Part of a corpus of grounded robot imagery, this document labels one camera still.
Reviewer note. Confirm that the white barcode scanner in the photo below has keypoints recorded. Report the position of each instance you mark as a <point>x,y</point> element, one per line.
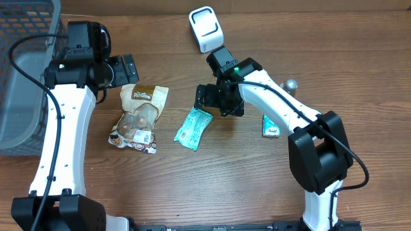
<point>206,29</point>

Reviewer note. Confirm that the small teal white box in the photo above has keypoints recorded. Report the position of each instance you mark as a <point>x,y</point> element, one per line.
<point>269,128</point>

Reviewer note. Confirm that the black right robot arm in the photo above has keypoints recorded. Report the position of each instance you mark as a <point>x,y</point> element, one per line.
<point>317,143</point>

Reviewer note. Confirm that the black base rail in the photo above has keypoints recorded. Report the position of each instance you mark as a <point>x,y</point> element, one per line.
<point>275,226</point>

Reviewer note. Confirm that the brown white snack bag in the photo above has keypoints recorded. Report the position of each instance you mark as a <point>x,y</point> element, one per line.
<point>142,106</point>

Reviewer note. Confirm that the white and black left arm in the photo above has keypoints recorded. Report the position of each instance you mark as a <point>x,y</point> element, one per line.
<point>57,197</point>

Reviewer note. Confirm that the teal wipes packet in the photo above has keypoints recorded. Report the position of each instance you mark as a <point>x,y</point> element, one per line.
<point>190,133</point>

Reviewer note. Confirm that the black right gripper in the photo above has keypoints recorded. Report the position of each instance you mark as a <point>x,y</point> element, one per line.
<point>237,108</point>

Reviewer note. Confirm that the yellow oil bottle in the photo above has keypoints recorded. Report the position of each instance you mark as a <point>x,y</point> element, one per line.
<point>290,86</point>

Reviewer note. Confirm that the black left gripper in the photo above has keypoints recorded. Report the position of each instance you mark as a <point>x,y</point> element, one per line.
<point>122,77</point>

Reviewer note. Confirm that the dark grey plastic basket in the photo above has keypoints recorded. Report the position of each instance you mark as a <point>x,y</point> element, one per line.
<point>24,106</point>

